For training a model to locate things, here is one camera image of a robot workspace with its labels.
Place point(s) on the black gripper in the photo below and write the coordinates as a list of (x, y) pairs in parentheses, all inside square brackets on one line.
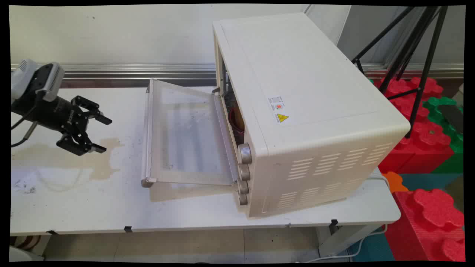
[(52, 113)]

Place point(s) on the black tape strip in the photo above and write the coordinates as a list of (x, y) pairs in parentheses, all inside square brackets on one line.
[(52, 232), (334, 223), (128, 229)]

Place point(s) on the red bowl inside oven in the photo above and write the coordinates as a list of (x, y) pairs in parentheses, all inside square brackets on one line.
[(236, 120)]

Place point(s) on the large silver oven knob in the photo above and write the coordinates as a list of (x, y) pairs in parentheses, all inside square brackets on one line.
[(245, 153)]

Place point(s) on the white label sticker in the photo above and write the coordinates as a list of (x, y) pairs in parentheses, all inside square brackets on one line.
[(276, 103)]

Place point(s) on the yellow warning triangle sticker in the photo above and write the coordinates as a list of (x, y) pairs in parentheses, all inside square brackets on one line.
[(282, 118)]

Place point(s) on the cream toaster oven body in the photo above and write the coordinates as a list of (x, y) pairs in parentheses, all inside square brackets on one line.
[(315, 111)]

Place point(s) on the white table leg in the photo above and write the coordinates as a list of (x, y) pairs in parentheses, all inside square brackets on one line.
[(345, 239)]

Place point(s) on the orange foam piece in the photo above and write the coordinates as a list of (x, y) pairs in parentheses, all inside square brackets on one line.
[(394, 181)]

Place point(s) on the teal foam floor mat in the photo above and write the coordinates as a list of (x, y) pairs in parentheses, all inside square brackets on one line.
[(374, 248)]

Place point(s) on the red foam block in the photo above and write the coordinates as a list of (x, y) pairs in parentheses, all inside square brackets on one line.
[(419, 148), (430, 222)]

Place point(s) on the black tripod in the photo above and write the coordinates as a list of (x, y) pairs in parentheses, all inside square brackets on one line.
[(426, 63)]

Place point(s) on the green foam block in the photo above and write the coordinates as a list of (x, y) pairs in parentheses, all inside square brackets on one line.
[(451, 148)]

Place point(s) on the black flat foam piece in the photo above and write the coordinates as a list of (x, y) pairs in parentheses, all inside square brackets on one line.
[(452, 116)]

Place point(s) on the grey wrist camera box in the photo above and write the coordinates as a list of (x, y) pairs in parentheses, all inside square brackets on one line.
[(53, 79)]

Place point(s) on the aluminium wall rail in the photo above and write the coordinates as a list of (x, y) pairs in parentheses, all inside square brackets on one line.
[(141, 70)]

